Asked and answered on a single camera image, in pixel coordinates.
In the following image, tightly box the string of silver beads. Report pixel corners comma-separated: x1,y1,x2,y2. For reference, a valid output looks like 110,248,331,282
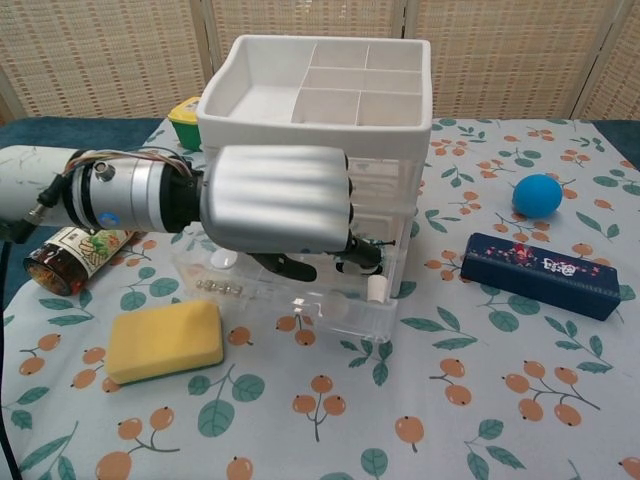
195,279,246,297

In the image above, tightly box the dark blue pencil case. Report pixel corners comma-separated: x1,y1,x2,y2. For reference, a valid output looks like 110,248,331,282
459,232,622,322

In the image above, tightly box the clear plastic drawer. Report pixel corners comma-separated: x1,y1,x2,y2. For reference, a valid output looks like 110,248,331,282
344,154,426,211
172,207,401,344

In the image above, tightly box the woven bamboo folding screen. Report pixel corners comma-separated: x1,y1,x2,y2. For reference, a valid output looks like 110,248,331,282
0,0,640,126

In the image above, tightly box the floral printed tablecloth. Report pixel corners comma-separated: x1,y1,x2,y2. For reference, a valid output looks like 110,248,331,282
0,117,640,480

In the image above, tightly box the brown tea bottle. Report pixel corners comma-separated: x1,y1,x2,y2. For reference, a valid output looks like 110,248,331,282
23,227,136,296

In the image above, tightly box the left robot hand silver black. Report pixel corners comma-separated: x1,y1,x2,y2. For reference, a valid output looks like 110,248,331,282
197,143,389,284

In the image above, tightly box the green container yellow lid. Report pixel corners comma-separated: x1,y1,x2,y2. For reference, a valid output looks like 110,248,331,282
167,97,203,151

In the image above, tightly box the yellow sponge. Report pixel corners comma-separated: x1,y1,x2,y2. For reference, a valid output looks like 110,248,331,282
104,299,225,386

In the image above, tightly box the white plastic drawer organizer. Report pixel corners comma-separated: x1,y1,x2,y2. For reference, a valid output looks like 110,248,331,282
196,33,432,304

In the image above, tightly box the blue ball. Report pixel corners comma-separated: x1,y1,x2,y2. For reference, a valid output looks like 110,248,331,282
513,173,564,220

